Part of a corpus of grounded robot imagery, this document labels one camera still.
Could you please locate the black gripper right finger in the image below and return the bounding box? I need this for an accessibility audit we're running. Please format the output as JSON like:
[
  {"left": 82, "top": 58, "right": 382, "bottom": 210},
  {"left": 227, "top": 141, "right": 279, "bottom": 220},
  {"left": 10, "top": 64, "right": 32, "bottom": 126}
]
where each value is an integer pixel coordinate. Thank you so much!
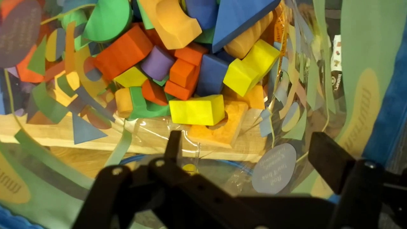
[{"left": 307, "top": 131, "right": 407, "bottom": 229}]

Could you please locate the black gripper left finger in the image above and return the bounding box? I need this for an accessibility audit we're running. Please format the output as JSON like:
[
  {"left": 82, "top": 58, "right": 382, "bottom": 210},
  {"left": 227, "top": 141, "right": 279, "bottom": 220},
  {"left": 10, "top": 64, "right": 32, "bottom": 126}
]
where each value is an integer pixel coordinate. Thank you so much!
[{"left": 74, "top": 128, "right": 239, "bottom": 229}]

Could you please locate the green angled foam block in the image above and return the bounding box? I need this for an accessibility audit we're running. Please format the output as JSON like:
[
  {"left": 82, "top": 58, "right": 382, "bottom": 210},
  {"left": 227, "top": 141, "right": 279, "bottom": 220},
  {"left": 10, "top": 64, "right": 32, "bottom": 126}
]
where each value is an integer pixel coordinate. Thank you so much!
[{"left": 127, "top": 85, "right": 172, "bottom": 121}]

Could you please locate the yellow cuboid foam block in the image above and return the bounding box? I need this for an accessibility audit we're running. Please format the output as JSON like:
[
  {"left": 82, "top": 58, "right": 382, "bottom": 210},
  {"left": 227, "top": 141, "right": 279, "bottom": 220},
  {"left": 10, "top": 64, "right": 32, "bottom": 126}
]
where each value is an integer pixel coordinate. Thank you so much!
[{"left": 168, "top": 94, "right": 227, "bottom": 127}]

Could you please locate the red wedge foam block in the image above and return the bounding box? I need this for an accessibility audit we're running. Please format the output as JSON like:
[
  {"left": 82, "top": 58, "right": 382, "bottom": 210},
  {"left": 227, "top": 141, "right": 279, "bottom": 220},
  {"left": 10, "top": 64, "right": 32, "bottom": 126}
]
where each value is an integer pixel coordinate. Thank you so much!
[{"left": 141, "top": 79, "right": 169, "bottom": 107}]

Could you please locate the tan square block with hole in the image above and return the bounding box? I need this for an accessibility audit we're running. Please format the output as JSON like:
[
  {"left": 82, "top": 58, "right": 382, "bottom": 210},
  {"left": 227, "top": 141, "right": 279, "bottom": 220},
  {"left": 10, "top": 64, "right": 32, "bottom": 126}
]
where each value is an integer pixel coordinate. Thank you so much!
[{"left": 187, "top": 100, "right": 251, "bottom": 150}]

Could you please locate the small orange foam block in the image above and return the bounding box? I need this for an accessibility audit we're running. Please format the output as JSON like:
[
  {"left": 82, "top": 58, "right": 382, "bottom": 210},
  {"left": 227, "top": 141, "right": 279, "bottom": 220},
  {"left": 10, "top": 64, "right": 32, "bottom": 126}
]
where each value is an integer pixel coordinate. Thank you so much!
[
  {"left": 168, "top": 57, "right": 202, "bottom": 89},
  {"left": 163, "top": 79, "right": 196, "bottom": 102}
]

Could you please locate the yellow wedge foam block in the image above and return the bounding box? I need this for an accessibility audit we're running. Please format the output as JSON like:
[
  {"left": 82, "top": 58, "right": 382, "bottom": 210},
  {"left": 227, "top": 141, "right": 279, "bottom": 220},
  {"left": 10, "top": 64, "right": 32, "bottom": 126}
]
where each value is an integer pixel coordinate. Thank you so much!
[{"left": 113, "top": 66, "right": 149, "bottom": 89}]

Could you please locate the clear plastic toy bag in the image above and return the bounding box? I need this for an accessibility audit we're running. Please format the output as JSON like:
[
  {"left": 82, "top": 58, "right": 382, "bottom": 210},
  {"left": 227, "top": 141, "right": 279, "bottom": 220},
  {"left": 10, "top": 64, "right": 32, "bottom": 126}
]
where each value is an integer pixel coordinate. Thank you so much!
[{"left": 0, "top": 0, "right": 407, "bottom": 229}]

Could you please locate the purple cylinder foam block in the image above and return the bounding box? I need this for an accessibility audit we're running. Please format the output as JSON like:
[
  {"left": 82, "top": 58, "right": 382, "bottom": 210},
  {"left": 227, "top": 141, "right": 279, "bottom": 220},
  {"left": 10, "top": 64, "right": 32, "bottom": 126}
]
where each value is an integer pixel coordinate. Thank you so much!
[{"left": 140, "top": 44, "right": 177, "bottom": 83}]

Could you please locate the blue cuboid foam block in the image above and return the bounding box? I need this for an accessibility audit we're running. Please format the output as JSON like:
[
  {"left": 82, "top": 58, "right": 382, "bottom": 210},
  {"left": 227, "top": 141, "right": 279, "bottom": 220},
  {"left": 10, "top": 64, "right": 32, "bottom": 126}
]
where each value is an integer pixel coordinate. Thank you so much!
[{"left": 196, "top": 53, "right": 230, "bottom": 95}]

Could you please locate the large orange cuboid block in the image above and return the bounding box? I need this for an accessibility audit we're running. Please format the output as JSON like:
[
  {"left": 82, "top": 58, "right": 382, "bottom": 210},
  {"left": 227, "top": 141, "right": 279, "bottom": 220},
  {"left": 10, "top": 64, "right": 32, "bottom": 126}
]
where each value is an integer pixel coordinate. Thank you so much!
[{"left": 93, "top": 24, "right": 155, "bottom": 83}]

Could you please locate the yellow stepped foam block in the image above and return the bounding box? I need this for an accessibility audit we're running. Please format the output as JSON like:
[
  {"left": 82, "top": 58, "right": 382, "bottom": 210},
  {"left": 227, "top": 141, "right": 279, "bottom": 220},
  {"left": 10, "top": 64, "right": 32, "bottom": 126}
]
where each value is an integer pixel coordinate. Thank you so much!
[{"left": 223, "top": 38, "right": 283, "bottom": 98}]

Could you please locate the light orange arch block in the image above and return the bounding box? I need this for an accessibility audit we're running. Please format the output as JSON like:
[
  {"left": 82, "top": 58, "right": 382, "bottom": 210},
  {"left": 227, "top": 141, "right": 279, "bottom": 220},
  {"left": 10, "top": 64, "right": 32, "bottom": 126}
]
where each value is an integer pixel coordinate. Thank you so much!
[{"left": 140, "top": 0, "right": 204, "bottom": 52}]

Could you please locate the green half-round foam block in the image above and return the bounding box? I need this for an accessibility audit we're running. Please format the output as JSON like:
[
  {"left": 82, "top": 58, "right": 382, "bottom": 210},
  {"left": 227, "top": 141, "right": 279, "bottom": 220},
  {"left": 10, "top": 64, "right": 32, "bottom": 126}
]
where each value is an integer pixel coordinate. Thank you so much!
[{"left": 83, "top": 0, "right": 134, "bottom": 44}]

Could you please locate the tan cylinder foam block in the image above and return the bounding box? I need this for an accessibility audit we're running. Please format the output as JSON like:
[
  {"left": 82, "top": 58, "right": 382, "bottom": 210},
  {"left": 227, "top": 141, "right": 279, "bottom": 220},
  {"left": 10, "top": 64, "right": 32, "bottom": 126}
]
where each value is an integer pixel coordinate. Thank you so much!
[{"left": 223, "top": 11, "right": 276, "bottom": 60}]

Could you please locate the blue curved foam block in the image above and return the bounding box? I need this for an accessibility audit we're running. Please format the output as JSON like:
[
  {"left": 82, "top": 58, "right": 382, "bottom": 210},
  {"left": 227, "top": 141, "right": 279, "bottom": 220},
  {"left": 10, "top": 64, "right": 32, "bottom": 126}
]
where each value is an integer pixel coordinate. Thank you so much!
[{"left": 185, "top": 0, "right": 220, "bottom": 32}]

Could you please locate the large blue triangle block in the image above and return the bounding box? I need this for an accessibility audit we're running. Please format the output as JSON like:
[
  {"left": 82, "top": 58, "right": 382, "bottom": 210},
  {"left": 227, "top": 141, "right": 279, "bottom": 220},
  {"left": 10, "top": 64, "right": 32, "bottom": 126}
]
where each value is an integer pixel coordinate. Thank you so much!
[{"left": 210, "top": 0, "right": 295, "bottom": 55}]

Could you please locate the light orange small cube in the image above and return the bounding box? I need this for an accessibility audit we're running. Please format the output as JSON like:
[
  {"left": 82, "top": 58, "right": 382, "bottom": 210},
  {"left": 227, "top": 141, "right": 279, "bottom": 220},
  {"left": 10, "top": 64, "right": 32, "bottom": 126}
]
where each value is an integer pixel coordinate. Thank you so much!
[{"left": 115, "top": 86, "right": 135, "bottom": 116}]

